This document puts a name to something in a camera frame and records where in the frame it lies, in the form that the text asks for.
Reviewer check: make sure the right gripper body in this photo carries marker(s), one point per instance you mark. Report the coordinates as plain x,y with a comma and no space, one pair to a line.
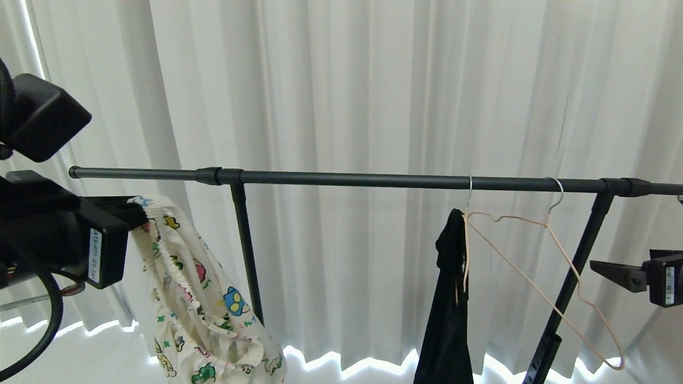
675,282

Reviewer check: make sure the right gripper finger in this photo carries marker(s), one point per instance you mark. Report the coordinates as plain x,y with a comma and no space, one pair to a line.
624,277

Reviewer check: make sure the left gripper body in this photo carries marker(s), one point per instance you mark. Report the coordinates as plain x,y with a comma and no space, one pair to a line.
42,240

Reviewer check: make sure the pink clothes hanger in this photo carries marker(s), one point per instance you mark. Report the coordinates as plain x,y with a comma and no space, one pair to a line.
547,223
466,240

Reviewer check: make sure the black short-sleeved shirt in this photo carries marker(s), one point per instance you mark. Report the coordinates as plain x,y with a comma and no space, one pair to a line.
448,330

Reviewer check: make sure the cream printed garment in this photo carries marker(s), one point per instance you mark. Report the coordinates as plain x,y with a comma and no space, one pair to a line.
213,330

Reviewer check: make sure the black clothes rack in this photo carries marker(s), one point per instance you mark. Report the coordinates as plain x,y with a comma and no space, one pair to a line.
347,180

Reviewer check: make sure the white curtain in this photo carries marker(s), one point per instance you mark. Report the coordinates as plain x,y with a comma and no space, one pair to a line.
347,80

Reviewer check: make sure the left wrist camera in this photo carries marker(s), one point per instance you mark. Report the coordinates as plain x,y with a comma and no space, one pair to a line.
42,117

